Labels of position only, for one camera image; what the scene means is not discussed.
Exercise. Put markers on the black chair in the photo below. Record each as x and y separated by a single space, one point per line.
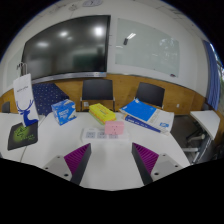
5 107
97 89
150 94

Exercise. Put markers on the blue dotted chair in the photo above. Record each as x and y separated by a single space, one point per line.
48 96

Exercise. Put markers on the blue and white writing pad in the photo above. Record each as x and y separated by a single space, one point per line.
143 111

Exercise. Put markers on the blue tissue box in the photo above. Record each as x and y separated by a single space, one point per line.
63 112

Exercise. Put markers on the pink charger block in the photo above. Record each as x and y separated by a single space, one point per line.
114 127

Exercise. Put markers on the white power strip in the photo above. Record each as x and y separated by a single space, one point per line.
91 135

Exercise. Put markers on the large black wall screen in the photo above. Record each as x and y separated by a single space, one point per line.
66 46

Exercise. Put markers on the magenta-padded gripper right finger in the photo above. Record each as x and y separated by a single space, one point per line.
146 159

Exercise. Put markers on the black mouse pad green print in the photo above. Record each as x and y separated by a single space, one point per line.
22 136

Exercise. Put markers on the blue curtain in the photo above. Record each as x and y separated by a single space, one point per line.
213 76

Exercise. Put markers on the white side table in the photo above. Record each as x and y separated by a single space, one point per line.
205 124

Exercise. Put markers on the small glass whiteboard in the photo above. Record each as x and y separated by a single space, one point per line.
12 68

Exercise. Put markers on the large glass whiteboard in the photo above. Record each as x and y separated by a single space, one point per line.
148 46

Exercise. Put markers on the yellow box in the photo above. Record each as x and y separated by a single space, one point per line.
101 112

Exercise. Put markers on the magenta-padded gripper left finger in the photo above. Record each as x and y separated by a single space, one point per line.
77 159

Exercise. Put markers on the dark blue notebook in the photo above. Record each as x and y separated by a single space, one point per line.
140 124

